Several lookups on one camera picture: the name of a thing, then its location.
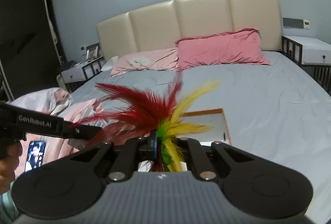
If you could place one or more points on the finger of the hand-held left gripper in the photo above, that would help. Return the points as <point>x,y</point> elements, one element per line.
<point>82,130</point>

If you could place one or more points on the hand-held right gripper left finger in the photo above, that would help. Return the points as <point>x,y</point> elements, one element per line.
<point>154,145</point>

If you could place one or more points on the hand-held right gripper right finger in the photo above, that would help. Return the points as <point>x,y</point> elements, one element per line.
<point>192,154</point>

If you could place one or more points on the colourful feather shuttlecock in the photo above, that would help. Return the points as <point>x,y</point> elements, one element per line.
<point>155,110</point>

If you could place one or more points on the orange cardboard box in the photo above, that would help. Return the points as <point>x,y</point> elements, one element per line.
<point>212,123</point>

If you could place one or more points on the person's left hand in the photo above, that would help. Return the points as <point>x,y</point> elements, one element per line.
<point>9,169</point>

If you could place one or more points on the pink quilt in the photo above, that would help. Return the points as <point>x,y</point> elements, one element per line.
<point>77,112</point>

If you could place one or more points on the smartphone with lit screen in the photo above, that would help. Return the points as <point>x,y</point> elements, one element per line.
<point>36,156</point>

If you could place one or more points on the cluttered white black nightstand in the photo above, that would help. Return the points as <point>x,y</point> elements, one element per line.
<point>77,74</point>

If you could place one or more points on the dark wardrobe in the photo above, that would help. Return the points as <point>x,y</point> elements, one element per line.
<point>23,45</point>

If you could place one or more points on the light pink pillow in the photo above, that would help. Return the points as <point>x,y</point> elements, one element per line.
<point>144,61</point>

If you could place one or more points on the bed with grey sheet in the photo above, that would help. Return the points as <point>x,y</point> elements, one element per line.
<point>258,99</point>

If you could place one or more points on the dark pink pillow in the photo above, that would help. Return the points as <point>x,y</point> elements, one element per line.
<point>219,50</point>

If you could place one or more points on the cream padded headboard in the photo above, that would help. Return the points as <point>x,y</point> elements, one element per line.
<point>201,22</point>

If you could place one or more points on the white black nightstand with drawer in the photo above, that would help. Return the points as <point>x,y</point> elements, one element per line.
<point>315,52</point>

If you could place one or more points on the silver photo frame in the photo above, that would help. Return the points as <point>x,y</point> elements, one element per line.
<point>92,53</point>

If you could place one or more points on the grey wall switch panel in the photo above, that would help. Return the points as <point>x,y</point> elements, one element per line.
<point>292,23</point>

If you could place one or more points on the white wall thermostat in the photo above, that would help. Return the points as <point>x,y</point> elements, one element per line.
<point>306,25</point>

